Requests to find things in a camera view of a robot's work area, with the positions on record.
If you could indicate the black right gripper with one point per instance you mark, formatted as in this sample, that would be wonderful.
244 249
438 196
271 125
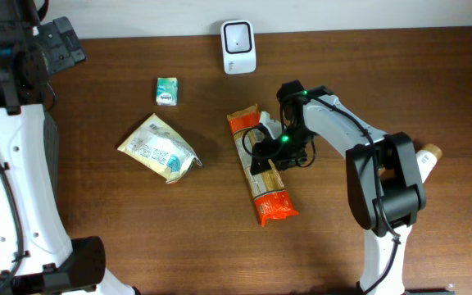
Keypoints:
268 142

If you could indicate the orange spaghetti packet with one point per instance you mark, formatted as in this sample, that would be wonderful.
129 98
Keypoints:
269 194

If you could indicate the white shampoo tube gold cap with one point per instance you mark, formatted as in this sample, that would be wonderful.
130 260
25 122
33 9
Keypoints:
427 158

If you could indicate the green tissue pack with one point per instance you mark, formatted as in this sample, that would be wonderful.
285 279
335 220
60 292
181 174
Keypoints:
167 91

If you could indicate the cream foil pouch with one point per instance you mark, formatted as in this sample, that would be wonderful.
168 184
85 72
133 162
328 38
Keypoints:
161 149

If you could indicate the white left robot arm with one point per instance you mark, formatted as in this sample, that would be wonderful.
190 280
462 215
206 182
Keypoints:
37 256

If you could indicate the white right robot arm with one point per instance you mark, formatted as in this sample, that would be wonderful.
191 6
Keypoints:
385 190

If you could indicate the white barcode scanner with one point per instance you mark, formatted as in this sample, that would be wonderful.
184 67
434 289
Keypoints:
238 47

